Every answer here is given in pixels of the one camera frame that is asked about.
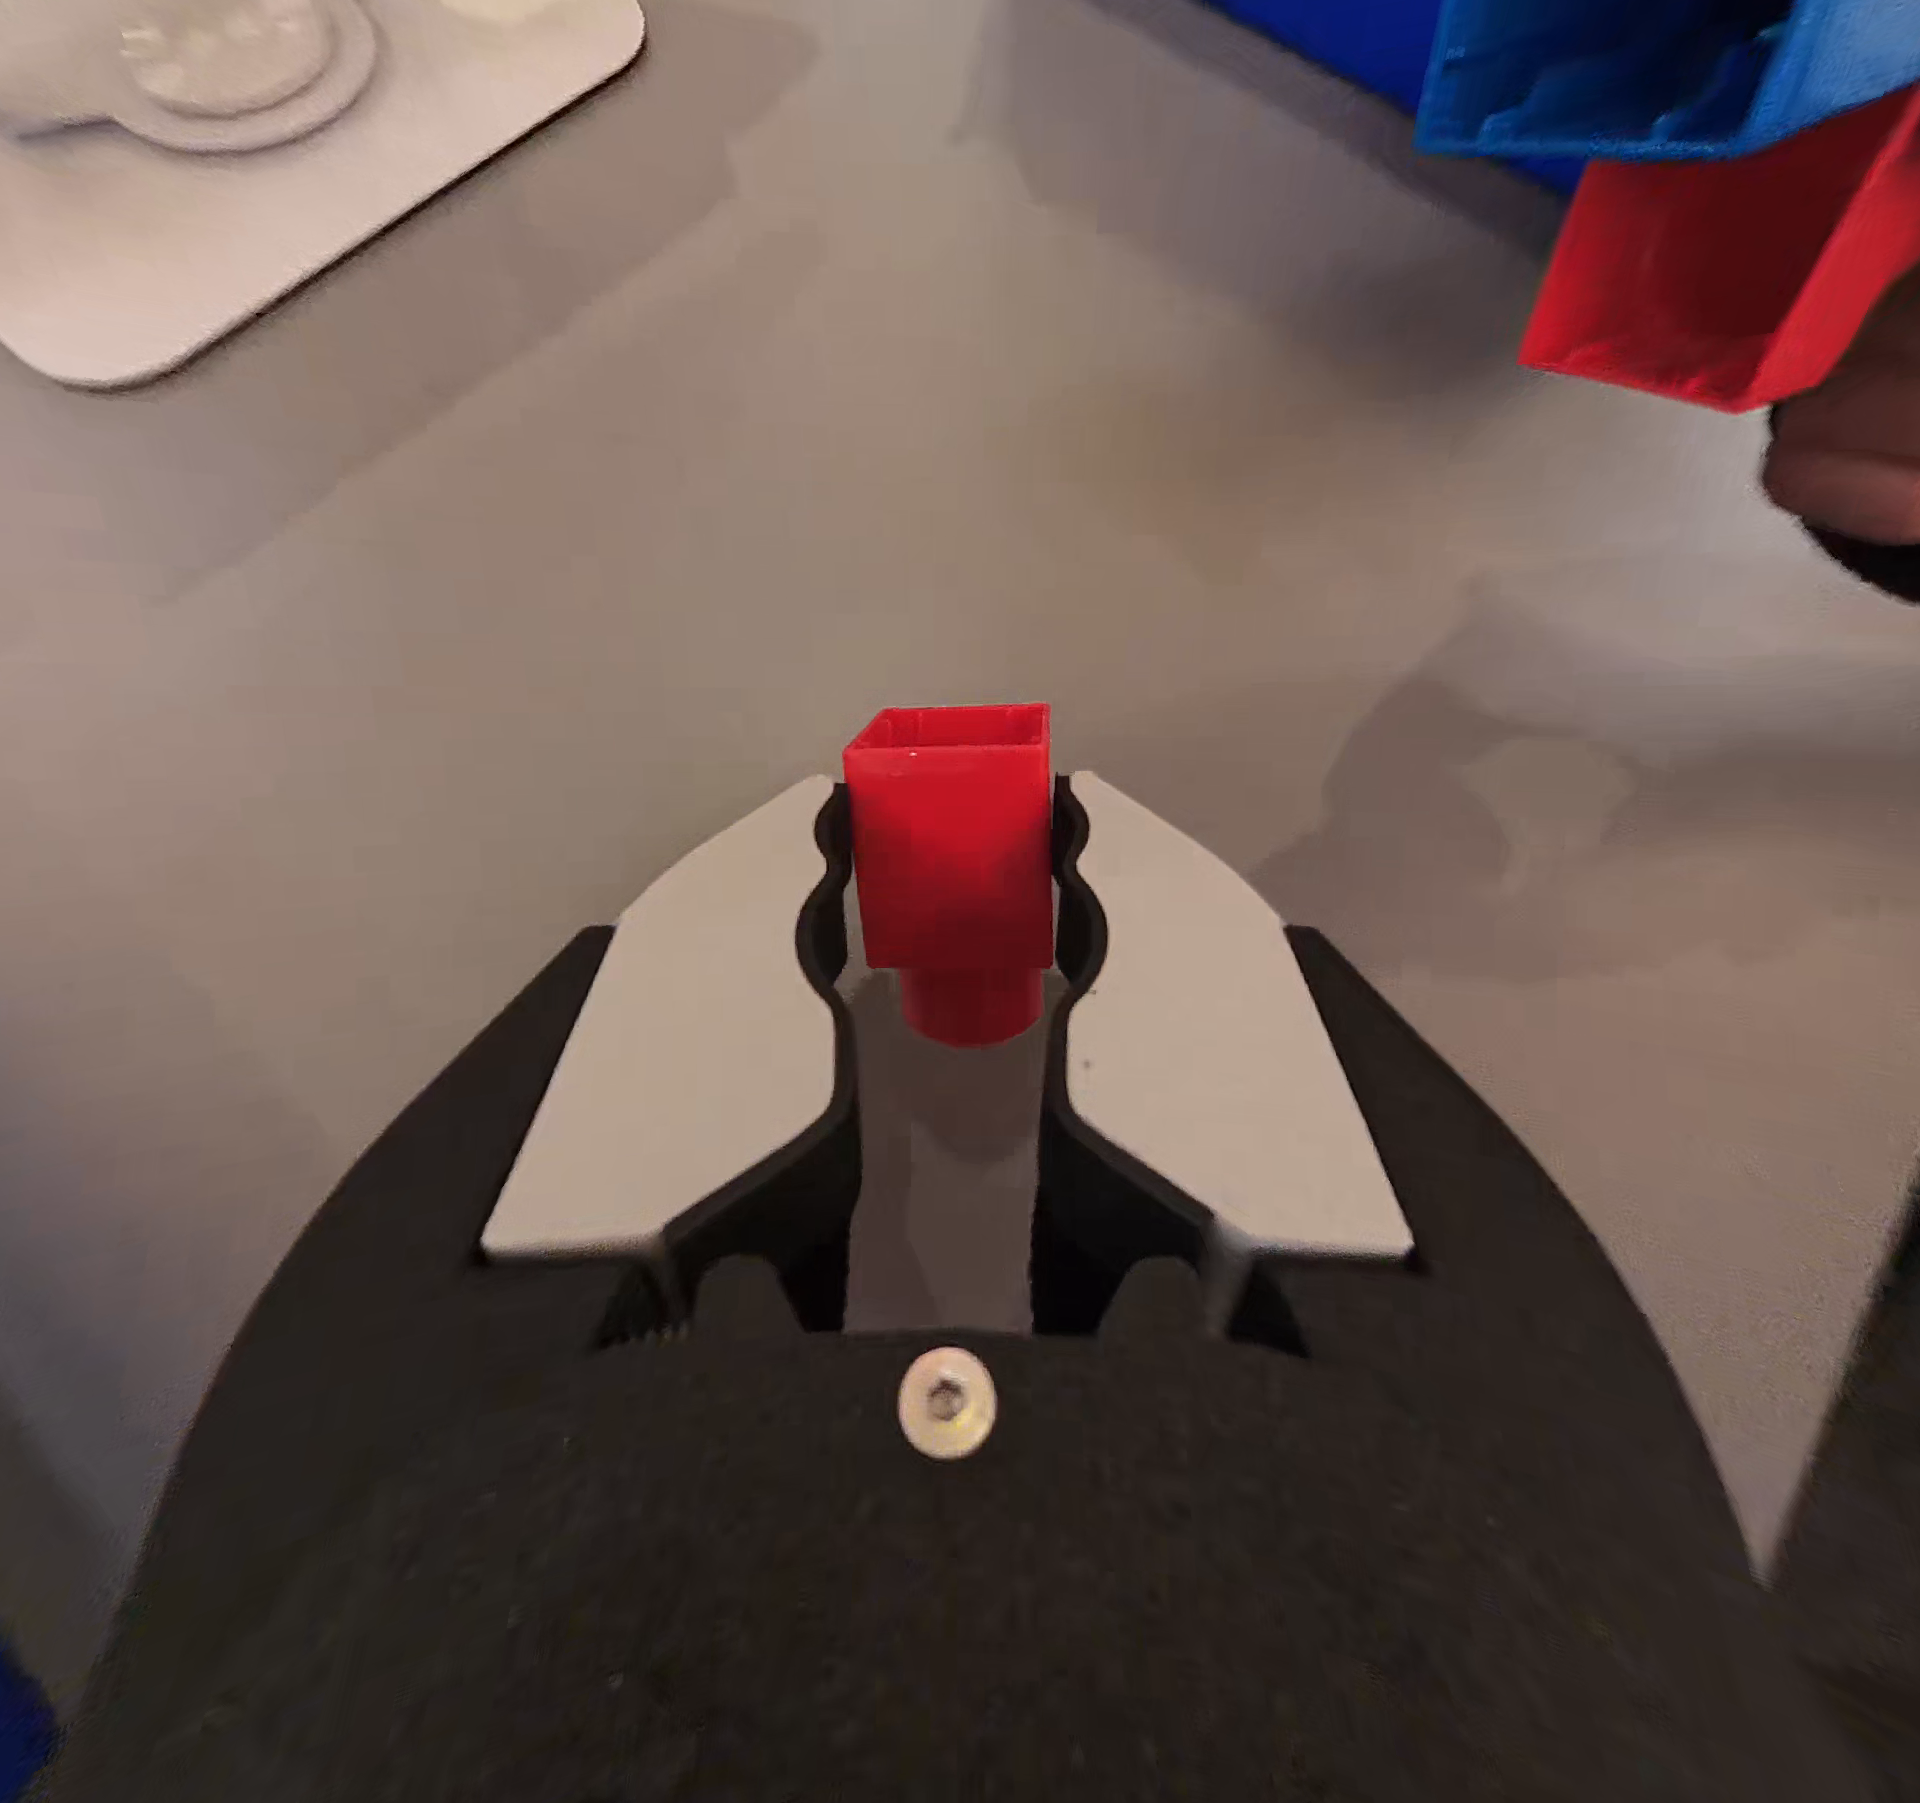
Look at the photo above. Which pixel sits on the person's dark clothing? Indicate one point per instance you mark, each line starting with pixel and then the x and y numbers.
pixel 1860 1535

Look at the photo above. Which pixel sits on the red one-stud toy block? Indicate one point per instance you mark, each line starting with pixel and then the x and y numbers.
pixel 946 858

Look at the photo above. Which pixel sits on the person's right hand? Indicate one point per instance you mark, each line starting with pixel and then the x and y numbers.
pixel 1860 440

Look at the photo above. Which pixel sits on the red two-stud toy block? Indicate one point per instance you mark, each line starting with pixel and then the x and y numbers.
pixel 1802 317

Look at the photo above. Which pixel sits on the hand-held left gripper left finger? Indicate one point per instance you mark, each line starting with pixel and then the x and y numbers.
pixel 682 1068

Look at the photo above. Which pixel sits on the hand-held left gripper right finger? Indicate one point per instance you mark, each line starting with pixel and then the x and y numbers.
pixel 1223 1068

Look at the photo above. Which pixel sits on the blue one-stud toy block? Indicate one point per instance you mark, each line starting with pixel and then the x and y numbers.
pixel 1860 18

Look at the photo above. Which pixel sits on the white stand with wooden board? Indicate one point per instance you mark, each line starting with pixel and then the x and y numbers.
pixel 451 108

